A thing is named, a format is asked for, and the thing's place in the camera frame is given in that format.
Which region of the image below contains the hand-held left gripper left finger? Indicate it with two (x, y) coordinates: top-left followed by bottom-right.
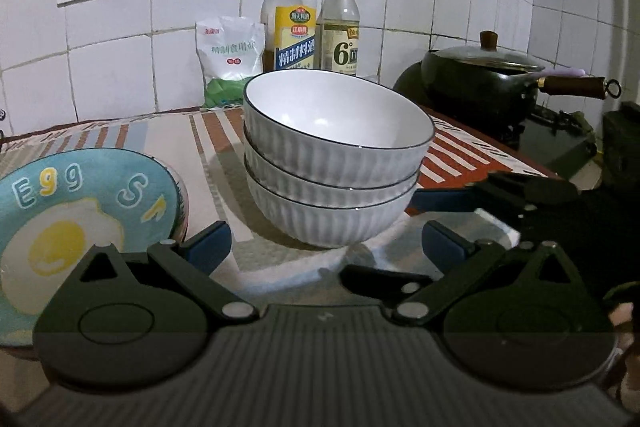
(75, 221), (258, 323)

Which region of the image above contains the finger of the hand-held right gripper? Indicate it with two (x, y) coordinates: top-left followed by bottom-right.
(340, 264), (437, 301)
(414, 172), (582, 219)

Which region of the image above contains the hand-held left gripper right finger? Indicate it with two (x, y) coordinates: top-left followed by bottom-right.
(392, 221), (576, 325)

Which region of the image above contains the white ribbed bowl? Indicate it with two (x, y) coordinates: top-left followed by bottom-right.
(244, 152), (421, 210)
(243, 71), (435, 188)
(246, 174), (417, 250)

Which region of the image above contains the blue fried egg plate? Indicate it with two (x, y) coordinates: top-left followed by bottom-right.
(0, 148), (183, 349)

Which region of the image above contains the person's right hand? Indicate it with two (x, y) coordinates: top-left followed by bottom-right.
(607, 302), (633, 329)

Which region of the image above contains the striped tablecloth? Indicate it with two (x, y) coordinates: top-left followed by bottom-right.
(0, 104), (563, 308)

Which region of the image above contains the black gas stove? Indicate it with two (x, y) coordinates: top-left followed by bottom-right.
(392, 62), (601, 182)

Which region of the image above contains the black cooking pot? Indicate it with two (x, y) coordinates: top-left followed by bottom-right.
(420, 31), (623, 128)

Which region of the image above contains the glass pot lid wooden knob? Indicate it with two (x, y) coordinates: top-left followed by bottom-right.
(424, 31), (545, 74)

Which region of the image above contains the clear vinegar bottle yellow cap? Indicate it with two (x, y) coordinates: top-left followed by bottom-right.
(320, 0), (361, 78)

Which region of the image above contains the white salt bag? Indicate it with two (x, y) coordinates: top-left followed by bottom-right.
(196, 16), (266, 108)

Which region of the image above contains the yellow label cooking wine bottle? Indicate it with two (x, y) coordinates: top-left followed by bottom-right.
(260, 0), (319, 74)

